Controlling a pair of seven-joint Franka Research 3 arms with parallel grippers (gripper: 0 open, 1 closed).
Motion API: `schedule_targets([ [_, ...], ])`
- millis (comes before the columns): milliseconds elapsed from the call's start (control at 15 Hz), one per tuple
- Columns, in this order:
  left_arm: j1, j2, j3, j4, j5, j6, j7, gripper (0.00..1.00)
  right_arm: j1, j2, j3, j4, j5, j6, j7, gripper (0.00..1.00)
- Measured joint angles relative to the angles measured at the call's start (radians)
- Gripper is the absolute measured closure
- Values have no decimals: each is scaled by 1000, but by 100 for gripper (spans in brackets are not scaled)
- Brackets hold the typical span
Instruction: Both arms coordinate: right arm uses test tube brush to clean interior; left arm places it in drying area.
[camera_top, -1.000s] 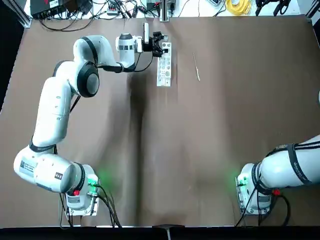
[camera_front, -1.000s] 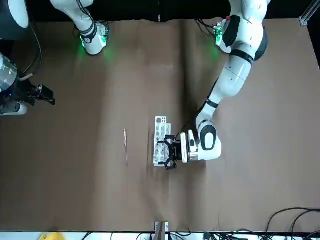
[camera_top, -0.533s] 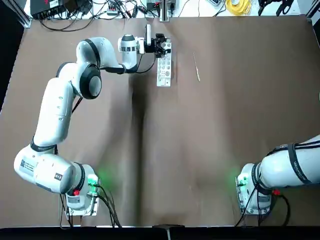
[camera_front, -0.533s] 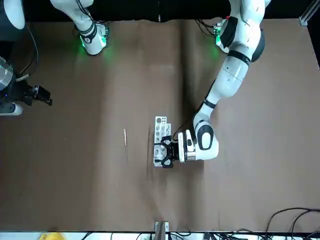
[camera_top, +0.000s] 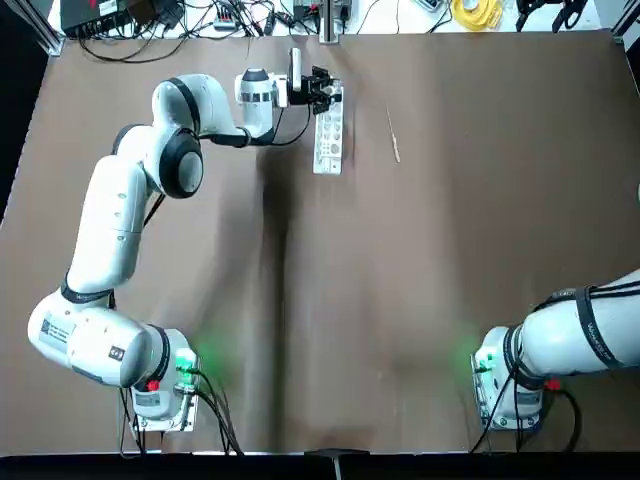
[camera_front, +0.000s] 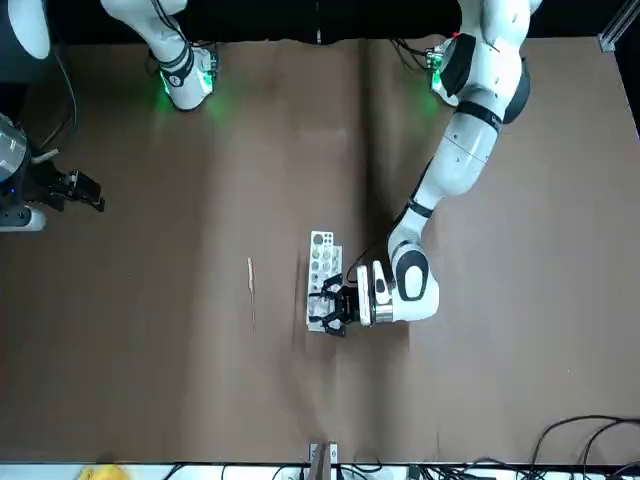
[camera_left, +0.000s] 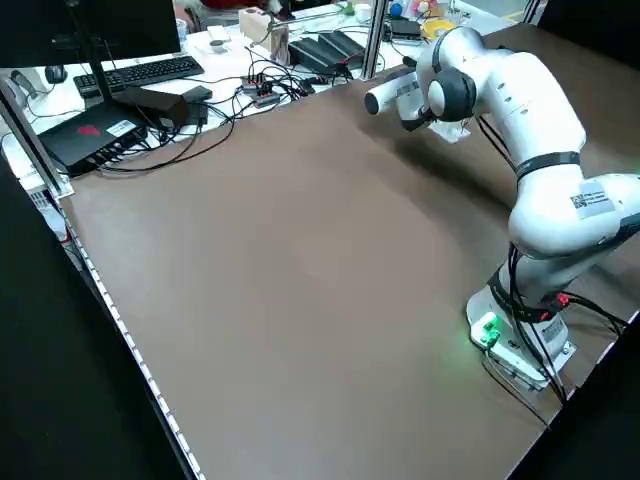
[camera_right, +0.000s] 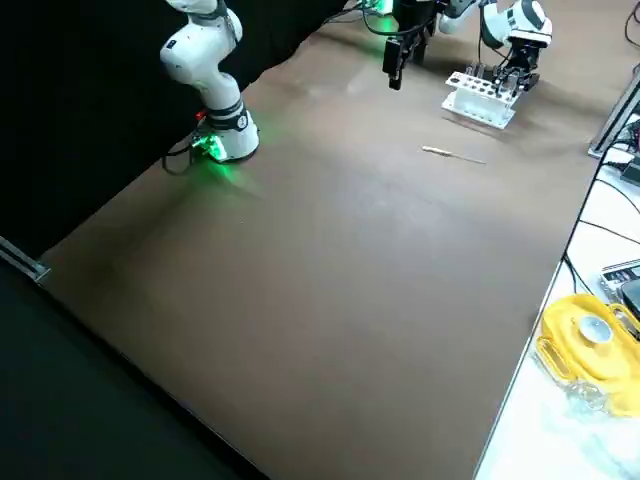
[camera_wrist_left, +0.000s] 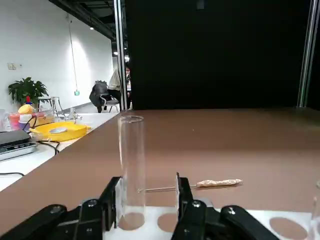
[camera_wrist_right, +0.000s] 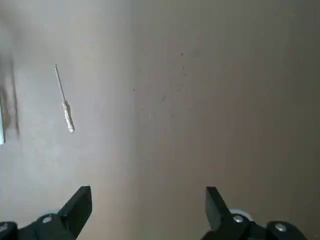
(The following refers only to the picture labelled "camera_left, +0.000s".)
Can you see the aluminium frame post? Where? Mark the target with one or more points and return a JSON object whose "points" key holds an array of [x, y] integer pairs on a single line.
{"points": [[374, 40], [30, 140], [532, 12]]}

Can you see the black keyboard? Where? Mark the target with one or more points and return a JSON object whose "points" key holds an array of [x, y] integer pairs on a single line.
{"points": [[145, 70]]}

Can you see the white cup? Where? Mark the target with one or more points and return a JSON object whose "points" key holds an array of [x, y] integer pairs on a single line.
{"points": [[363, 12]]}

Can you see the white vented device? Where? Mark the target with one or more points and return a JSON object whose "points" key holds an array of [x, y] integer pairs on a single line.
{"points": [[42, 205]]}

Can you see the light wooden box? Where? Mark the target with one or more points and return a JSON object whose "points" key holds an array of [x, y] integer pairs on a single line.
{"points": [[255, 25]]}

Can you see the black computer monitor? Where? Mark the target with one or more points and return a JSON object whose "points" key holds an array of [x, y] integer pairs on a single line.
{"points": [[125, 25]]}

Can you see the black ridged power supply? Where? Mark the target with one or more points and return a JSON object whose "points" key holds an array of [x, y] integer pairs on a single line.
{"points": [[345, 42], [312, 52]]}

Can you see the blue ball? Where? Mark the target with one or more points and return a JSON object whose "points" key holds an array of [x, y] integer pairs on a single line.
{"points": [[397, 8]]}

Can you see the small black box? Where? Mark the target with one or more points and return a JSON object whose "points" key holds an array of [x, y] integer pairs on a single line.
{"points": [[405, 27]]}

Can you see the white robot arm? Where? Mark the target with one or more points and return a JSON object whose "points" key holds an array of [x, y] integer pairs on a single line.
{"points": [[530, 125]]}

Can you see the black power adapter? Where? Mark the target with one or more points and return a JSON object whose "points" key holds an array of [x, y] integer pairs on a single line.
{"points": [[185, 117]]}

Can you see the black rectangular device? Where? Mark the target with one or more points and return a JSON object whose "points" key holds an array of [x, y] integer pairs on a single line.
{"points": [[155, 105]]}

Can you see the black box with red logo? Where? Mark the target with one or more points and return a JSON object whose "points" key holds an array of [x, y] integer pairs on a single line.
{"points": [[85, 142]]}

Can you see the black computer mouse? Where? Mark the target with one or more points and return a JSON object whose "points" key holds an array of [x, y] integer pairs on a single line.
{"points": [[56, 74]]}

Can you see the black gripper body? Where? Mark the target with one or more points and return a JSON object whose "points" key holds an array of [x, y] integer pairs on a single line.
{"points": [[417, 121]]}

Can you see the black monitor stand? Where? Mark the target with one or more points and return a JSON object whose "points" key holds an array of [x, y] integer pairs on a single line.
{"points": [[97, 75]]}

